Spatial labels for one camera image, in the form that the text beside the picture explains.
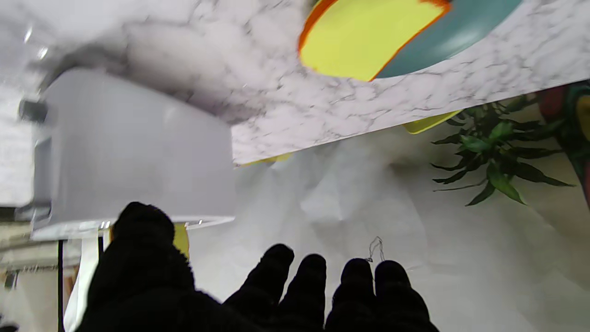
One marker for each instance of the white two-slot toaster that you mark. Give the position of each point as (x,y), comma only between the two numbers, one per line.
(129,147)

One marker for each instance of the colourful cartoon mural board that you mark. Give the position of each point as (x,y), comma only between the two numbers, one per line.
(571,120)

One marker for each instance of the large green potted plant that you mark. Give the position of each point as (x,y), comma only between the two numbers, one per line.
(493,152)

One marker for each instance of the yellow plastic chair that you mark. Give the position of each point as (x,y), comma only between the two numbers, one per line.
(426,123)

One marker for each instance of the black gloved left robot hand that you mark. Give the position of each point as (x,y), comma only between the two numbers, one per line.
(147,286)

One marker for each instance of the teal round plate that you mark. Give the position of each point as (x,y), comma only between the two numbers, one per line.
(461,32)

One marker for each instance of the white crumpled backdrop sheet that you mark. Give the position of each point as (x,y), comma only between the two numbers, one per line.
(345,193)

